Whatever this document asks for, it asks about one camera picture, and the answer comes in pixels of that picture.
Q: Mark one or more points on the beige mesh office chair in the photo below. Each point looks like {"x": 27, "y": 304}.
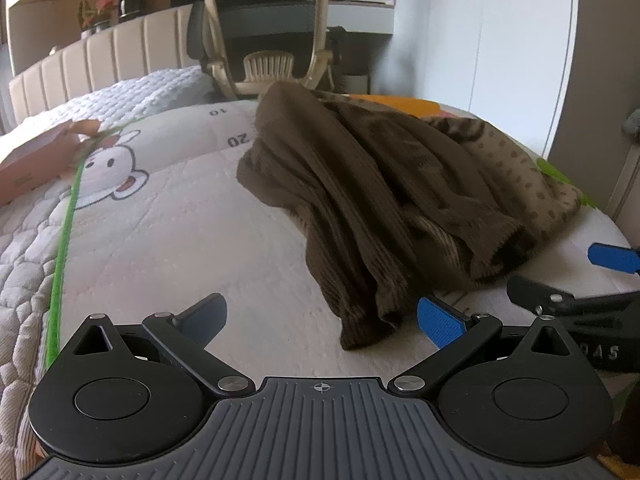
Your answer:
{"x": 270, "y": 15}

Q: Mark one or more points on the white desk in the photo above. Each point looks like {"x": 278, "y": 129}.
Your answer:
{"x": 365, "y": 17}

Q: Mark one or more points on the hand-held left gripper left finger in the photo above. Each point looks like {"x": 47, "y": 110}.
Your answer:
{"x": 207, "y": 316}

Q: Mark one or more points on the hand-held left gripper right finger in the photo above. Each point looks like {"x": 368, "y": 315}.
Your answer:
{"x": 440, "y": 322}

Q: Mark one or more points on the printed cartoon bed mat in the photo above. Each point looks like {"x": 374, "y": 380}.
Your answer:
{"x": 200, "y": 235}

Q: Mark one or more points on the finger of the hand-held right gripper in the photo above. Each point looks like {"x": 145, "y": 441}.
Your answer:
{"x": 612, "y": 257}
{"x": 535, "y": 290}

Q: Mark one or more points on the white waffle quilt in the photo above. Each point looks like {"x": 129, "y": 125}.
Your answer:
{"x": 140, "y": 92}

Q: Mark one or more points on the beige padded headboard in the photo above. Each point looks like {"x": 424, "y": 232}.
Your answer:
{"x": 100, "y": 50}

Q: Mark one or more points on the brown knitted sweater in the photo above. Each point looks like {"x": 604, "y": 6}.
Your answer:
{"x": 350, "y": 175}

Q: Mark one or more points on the pink box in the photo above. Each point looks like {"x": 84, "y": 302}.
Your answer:
{"x": 35, "y": 160}

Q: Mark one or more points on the white quilted bed sheet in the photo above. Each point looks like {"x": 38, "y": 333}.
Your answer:
{"x": 20, "y": 270}

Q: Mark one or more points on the potted plant ornament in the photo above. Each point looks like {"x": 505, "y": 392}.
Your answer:
{"x": 95, "y": 15}

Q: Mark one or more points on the black round ornament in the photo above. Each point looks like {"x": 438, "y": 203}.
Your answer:
{"x": 131, "y": 6}

